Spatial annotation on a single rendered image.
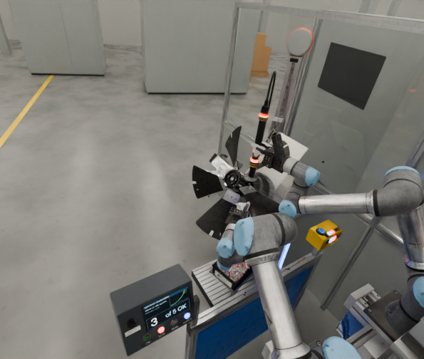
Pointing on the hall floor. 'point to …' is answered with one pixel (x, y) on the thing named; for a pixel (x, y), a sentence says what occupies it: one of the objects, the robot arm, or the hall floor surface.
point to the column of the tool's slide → (288, 88)
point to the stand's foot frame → (212, 293)
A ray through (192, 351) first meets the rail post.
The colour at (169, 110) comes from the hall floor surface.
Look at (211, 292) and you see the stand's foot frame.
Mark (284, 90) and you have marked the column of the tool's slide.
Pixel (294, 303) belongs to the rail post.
